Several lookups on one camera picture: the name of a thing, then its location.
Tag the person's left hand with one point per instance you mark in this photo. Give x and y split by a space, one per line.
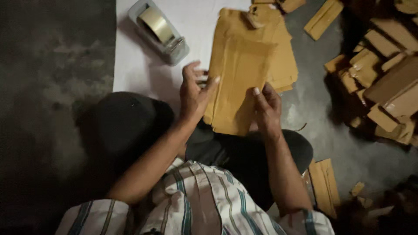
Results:
192 98

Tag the person's right hand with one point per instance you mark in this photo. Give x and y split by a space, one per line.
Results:
269 109

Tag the brown cardboard sheet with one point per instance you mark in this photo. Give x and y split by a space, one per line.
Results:
238 88

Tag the black trousers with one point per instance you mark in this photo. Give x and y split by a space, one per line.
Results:
183 143

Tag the white table sheet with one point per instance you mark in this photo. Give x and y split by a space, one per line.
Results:
156 62

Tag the stack of flat cardboard sheets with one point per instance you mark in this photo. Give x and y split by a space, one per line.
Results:
271 42

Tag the grey tape dispenser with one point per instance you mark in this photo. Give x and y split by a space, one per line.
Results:
158 31

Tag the clear packing tape roll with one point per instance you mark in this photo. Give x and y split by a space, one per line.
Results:
157 24

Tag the bundle of flat cardboard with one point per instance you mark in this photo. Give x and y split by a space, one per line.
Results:
323 187

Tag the striped shirt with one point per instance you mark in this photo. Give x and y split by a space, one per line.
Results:
196 202

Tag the long folded cardboard box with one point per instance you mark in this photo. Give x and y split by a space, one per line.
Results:
323 19

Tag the folded cardboard piece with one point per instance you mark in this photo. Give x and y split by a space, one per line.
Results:
284 4

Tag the heap of folded cardboard boxes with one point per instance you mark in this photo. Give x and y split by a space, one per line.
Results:
380 75

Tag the small cardboard scrap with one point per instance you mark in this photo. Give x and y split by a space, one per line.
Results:
357 188

